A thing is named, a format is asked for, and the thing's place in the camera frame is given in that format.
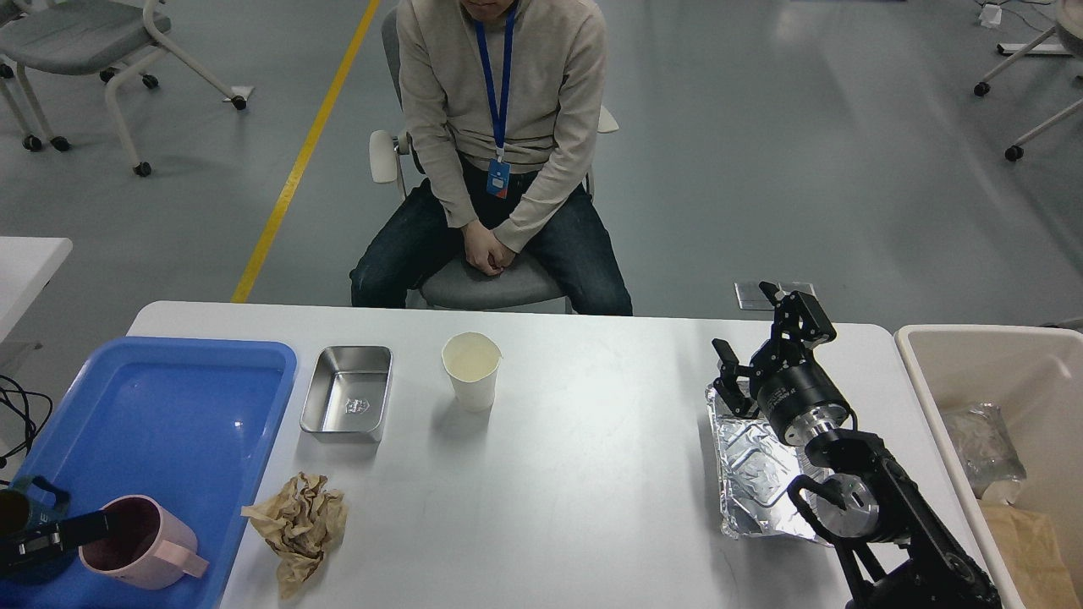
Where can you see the clear plastic bag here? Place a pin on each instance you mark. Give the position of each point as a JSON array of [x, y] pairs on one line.
[[991, 463]]

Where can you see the seated person beige sweater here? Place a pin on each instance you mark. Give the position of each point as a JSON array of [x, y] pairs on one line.
[[508, 127]]

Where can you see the aluminium foil tray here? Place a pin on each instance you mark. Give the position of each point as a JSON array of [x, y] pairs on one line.
[[754, 470]]

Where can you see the white paper cup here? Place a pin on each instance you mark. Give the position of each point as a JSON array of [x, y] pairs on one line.
[[471, 361]]

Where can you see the white side table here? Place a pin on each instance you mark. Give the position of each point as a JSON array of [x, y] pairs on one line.
[[27, 265]]

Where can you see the grey chair far left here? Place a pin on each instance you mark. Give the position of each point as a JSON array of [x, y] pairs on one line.
[[89, 37]]

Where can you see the grey office chair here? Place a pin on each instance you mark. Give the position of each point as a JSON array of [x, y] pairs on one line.
[[499, 288]]

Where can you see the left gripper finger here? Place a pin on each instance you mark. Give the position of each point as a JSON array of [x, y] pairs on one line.
[[30, 547]]

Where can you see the metal floor socket plate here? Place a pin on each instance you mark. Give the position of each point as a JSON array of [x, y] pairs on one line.
[[756, 296]]

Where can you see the beige plastic bin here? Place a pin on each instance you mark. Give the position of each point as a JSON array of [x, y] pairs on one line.
[[1004, 407]]

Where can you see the stainless steel rectangular container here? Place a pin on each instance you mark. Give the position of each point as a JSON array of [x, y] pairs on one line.
[[348, 395]]

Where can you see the crumpled brown paper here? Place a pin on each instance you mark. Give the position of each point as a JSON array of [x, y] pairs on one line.
[[301, 524]]

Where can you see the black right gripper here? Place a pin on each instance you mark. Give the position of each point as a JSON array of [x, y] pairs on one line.
[[799, 400]]

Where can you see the blue plastic tray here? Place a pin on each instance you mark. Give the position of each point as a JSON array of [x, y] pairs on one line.
[[188, 422]]

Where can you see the pink mug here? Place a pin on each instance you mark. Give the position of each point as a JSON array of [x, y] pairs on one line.
[[146, 546]]

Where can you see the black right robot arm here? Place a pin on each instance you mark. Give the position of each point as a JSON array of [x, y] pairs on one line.
[[895, 552]]

